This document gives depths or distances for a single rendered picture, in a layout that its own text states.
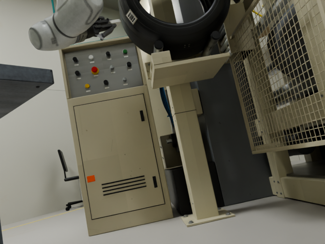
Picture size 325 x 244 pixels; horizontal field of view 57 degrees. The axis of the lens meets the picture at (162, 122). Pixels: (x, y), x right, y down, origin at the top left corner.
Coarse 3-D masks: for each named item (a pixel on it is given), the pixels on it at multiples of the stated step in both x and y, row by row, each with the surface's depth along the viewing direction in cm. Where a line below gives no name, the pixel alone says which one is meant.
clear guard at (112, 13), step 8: (56, 0) 212; (104, 0) 214; (112, 0) 215; (104, 8) 213; (112, 8) 214; (104, 16) 213; (112, 16) 213; (120, 24) 212; (112, 32) 211; (120, 32) 211; (88, 40) 209; (96, 40) 209
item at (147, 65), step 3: (198, 54) 177; (189, 57) 177; (192, 57) 177; (195, 57) 177; (198, 57) 177; (174, 60) 176; (177, 60) 176; (180, 60) 176; (147, 63) 175; (147, 66) 174; (147, 69) 174; (147, 72) 174; (147, 75) 174
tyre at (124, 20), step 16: (128, 0) 142; (208, 0) 174; (224, 0) 145; (144, 16) 141; (208, 16) 143; (224, 16) 148; (128, 32) 158; (144, 32) 144; (160, 32) 141; (176, 32) 141; (192, 32) 142; (208, 32) 146; (144, 48) 159; (176, 48) 148; (192, 48) 152
